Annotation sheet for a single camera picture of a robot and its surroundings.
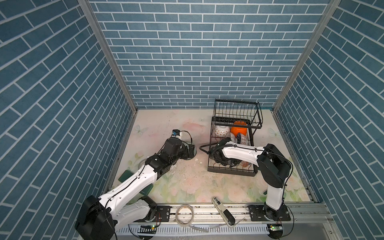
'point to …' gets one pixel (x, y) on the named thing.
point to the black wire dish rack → (236, 120)
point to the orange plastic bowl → (236, 130)
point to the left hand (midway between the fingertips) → (188, 146)
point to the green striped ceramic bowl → (191, 150)
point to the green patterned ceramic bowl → (221, 131)
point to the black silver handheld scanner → (225, 213)
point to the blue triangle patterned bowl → (241, 139)
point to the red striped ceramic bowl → (233, 138)
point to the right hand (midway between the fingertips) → (245, 153)
